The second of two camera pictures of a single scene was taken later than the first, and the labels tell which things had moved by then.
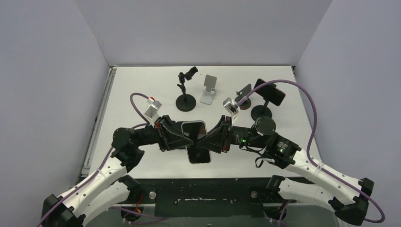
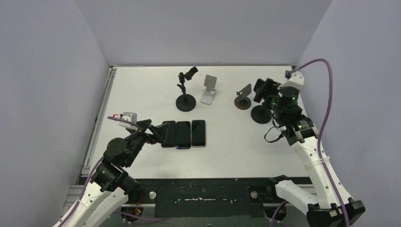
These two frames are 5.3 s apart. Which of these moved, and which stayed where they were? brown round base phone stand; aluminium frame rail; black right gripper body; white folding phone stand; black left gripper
Moved: black left gripper; black right gripper body
Stayed: white folding phone stand; aluminium frame rail; brown round base phone stand
